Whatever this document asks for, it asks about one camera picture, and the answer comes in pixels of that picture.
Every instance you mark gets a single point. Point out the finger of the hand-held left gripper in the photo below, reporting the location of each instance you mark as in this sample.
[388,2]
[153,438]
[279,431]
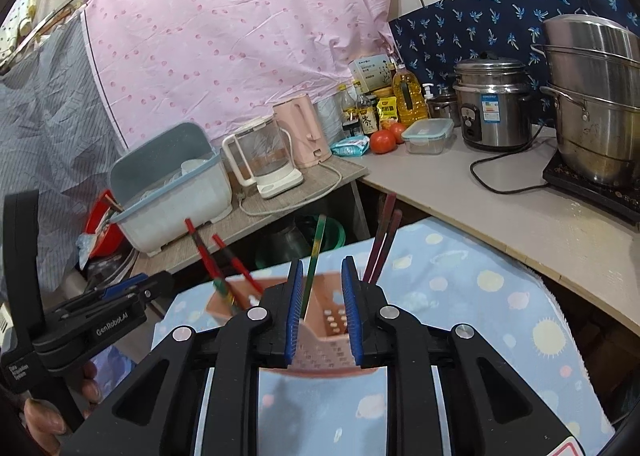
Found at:
[120,286]
[160,283]

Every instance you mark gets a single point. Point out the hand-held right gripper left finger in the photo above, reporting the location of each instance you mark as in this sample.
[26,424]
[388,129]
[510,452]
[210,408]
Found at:
[295,318]

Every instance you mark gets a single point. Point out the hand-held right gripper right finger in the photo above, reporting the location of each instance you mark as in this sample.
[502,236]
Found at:
[352,313]

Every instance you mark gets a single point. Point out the pink perforated plastic basket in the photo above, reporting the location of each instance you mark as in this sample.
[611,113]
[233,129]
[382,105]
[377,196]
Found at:
[330,321]

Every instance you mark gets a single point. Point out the green chopstick gold band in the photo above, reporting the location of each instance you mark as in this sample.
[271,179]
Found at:
[314,266]

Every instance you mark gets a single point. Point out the red chopstick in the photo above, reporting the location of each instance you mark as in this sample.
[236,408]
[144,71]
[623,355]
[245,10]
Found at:
[197,241]
[235,263]

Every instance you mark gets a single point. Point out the maroon chopstick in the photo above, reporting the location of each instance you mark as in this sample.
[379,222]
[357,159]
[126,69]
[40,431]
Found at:
[381,236]
[387,246]

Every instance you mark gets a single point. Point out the person's left hand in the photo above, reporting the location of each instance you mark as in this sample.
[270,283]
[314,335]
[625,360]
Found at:
[42,423]

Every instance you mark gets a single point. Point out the red plastic basin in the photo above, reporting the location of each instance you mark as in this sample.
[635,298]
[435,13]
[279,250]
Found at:
[97,231]

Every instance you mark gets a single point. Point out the dark glass lid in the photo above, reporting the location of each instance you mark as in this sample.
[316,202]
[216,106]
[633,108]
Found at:
[282,243]

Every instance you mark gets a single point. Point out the green plastic basin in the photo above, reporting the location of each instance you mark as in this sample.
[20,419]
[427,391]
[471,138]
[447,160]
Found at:
[332,233]

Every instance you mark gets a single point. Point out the grey-blue dish drainer box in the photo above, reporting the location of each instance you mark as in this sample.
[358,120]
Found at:
[170,196]

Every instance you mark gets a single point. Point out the blue planet print tablecloth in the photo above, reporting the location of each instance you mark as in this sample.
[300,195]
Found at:
[475,316]

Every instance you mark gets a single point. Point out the wooden shelf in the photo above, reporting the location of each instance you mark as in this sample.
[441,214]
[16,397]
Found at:
[300,196]

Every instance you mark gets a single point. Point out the light wooden counter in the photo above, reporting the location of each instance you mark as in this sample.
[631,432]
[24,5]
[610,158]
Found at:
[450,186]

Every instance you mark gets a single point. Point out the grey striped cloth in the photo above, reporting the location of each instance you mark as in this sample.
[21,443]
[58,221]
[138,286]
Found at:
[50,136]

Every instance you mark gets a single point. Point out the blue wipes packet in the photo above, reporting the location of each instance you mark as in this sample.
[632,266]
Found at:
[350,146]

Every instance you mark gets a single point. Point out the red tomato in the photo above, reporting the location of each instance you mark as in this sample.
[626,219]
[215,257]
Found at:
[382,141]
[398,132]

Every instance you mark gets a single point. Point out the pink electric kettle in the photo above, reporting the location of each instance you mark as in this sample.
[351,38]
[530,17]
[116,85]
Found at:
[302,131]

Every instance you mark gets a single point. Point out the glass container teal lid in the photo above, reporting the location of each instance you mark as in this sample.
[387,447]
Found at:
[427,136]

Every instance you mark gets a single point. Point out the dark sauce bottle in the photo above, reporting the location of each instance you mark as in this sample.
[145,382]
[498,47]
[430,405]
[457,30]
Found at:
[349,116]
[367,116]

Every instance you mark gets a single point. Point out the yellow seasoning packet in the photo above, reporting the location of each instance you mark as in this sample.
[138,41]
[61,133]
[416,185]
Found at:
[386,111]

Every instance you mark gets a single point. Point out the small steel pot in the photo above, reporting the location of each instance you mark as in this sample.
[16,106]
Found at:
[442,109]

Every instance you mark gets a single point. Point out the cooking oil bottle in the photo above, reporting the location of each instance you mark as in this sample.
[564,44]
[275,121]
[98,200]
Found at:
[410,96]

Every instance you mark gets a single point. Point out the white pump bottle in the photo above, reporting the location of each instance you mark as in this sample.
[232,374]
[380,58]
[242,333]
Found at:
[428,91]

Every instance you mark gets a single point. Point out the white cardboard box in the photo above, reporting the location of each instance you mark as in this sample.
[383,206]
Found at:
[372,74]

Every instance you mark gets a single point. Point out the steel rice cooker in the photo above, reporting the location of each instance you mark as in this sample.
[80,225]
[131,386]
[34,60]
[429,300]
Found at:
[492,101]

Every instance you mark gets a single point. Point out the pink dotted cloth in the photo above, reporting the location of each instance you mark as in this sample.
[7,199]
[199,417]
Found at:
[225,36]

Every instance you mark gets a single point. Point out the black induction cooker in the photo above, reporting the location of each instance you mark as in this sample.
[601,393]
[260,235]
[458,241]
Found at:
[595,196]

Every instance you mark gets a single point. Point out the navy printed cloth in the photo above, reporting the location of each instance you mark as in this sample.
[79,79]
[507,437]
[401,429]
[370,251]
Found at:
[475,21]

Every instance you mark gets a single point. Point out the stacked steel steamer pot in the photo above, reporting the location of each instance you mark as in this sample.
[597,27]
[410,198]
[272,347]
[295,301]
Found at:
[595,101]

